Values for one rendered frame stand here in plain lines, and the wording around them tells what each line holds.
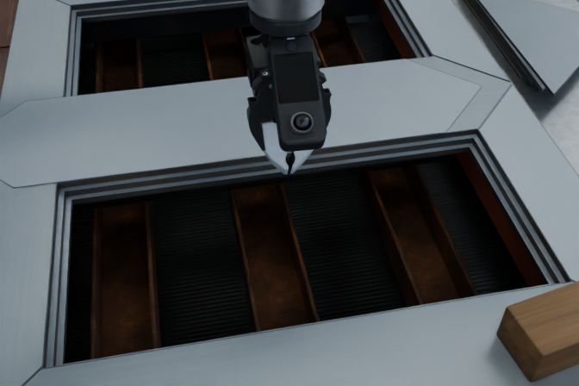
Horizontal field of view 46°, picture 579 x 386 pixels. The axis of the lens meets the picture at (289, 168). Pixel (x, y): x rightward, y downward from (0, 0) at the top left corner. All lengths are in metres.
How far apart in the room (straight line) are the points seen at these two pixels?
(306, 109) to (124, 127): 0.38
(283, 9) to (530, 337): 0.38
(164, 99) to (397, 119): 0.33
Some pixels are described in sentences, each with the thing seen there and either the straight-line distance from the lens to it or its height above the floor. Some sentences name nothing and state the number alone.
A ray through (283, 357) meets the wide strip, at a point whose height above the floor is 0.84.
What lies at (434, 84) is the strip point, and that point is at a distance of 1.04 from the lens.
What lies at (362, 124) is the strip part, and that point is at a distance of 0.95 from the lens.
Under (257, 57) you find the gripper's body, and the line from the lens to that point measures 0.73.
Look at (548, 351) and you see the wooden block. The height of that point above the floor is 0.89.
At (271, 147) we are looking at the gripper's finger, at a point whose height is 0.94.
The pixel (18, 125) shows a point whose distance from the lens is 1.01.
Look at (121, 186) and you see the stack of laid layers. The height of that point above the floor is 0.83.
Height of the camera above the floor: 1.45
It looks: 43 degrees down
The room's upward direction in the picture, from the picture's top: straight up
